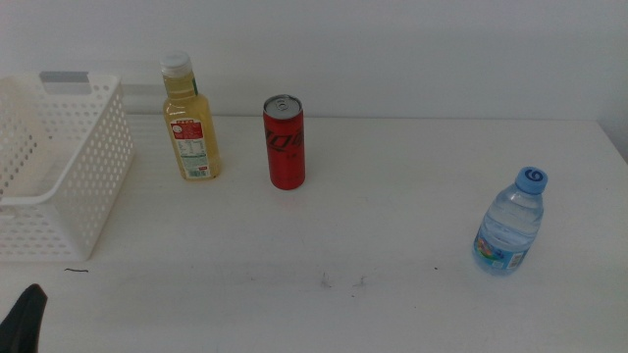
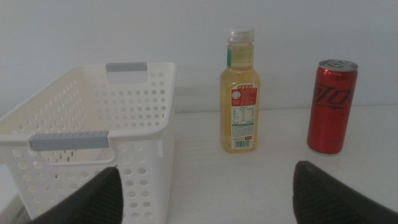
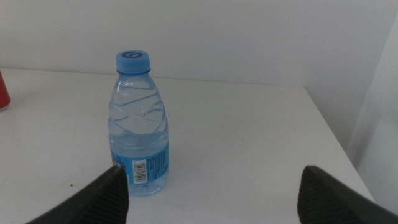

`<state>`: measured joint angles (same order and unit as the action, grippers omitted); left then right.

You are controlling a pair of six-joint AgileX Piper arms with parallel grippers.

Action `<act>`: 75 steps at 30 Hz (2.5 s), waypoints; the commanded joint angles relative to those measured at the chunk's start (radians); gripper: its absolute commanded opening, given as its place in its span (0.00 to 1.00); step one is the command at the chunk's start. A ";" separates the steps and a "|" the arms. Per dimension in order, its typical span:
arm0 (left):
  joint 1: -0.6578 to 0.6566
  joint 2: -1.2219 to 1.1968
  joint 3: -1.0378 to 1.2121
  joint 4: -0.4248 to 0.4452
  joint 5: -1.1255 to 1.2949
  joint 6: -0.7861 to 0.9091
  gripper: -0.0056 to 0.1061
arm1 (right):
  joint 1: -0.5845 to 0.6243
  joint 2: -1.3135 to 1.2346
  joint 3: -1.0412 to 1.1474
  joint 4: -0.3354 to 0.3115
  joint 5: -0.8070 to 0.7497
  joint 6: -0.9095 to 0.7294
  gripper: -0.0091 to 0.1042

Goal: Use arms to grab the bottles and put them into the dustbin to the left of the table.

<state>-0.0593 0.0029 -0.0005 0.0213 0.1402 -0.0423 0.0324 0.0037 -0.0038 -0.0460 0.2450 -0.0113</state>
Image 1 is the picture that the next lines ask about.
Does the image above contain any small water bottle blue cap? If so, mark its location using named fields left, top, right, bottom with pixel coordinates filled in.
left=471, top=166, right=550, bottom=277

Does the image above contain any red soda can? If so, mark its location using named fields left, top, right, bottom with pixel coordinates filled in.
left=262, top=93, right=306, bottom=191

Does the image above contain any white perforated plastic basket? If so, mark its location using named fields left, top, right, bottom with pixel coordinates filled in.
left=0, top=71, right=134, bottom=263

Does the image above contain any yellow tea bottle white cap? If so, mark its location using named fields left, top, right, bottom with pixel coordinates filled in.
left=159, top=50, right=222, bottom=181

